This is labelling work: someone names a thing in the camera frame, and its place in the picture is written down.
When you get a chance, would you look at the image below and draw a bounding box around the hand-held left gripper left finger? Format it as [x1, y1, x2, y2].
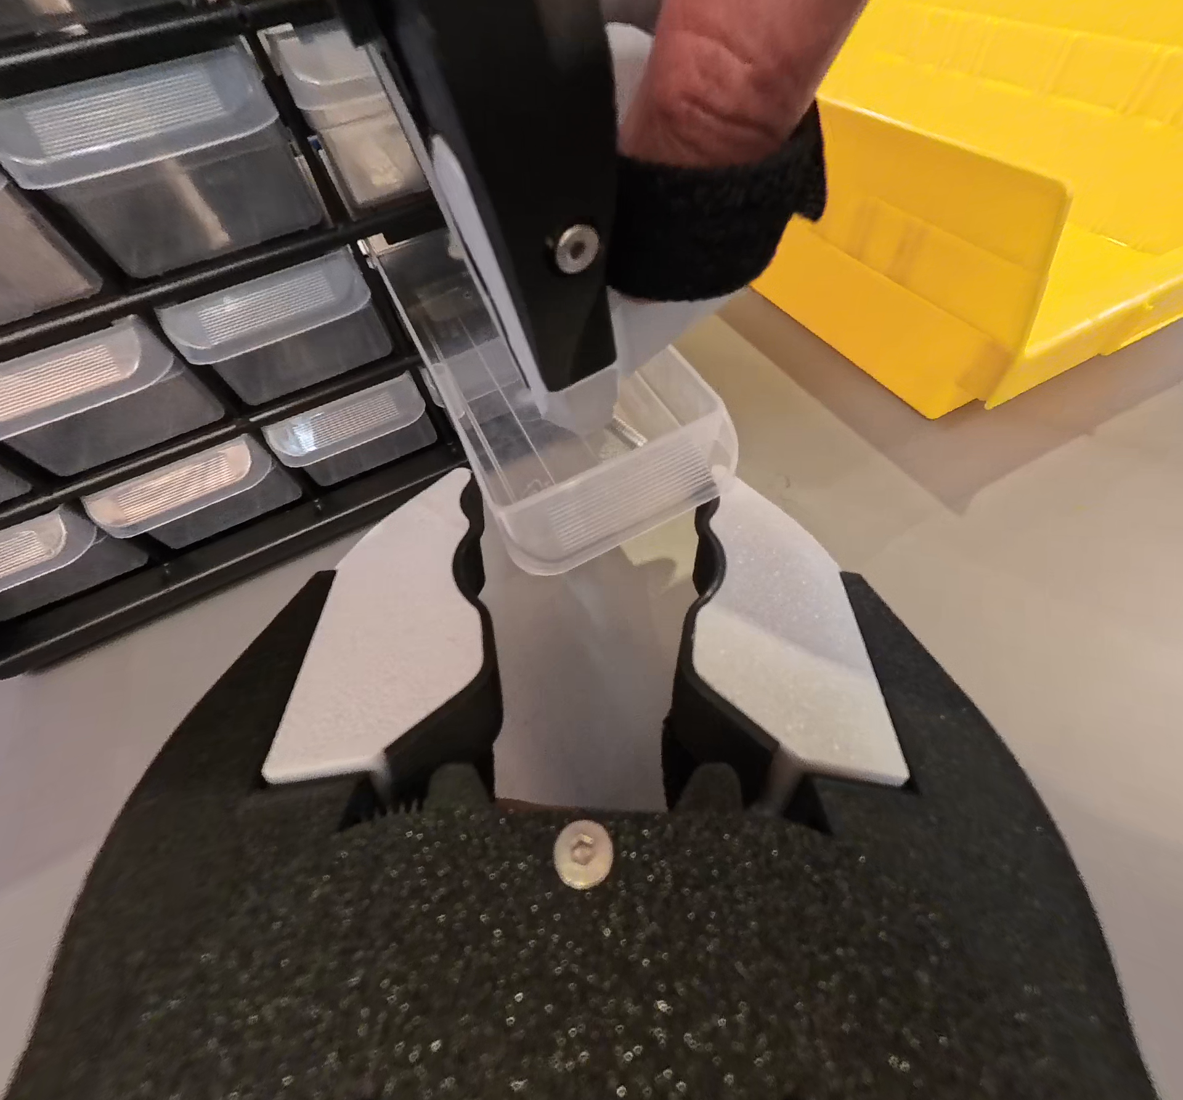
[260, 469, 505, 809]

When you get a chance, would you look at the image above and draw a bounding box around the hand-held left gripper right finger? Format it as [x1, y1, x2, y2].
[660, 489, 910, 813]

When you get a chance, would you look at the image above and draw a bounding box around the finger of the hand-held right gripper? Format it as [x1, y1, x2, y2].
[543, 366, 620, 434]
[431, 137, 557, 419]

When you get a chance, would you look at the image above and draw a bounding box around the clear plastic drawer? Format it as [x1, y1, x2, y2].
[365, 231, 740, 576]

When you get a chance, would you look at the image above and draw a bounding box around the black drawer cabinet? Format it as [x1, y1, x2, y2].
[0, 0, 519, 681]

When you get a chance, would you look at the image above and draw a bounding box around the yellow plastic bin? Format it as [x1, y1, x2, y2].
[751, 0, 1183, 421]

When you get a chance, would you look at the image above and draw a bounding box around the person's right hand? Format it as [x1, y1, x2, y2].
[617, 0, 925, 168]

